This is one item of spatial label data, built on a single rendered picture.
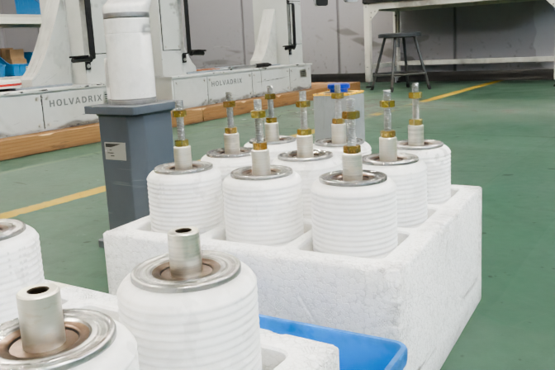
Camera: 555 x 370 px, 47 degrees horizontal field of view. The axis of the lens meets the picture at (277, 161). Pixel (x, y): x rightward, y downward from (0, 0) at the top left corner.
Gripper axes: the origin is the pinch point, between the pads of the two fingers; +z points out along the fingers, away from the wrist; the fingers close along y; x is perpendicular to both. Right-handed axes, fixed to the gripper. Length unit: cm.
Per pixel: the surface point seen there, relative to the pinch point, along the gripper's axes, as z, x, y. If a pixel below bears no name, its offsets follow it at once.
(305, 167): 22.5, -13.3, 9.1
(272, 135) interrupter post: 20.9, -5.9, -9.6
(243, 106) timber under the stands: 43, 140, -263
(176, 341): 25, -46, 40
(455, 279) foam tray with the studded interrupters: 37.9, 0.9, 21.4
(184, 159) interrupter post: 20.5, -26.6, 1.3
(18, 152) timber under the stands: 45, -5, -204
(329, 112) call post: 18.9, 8.5, -13.3
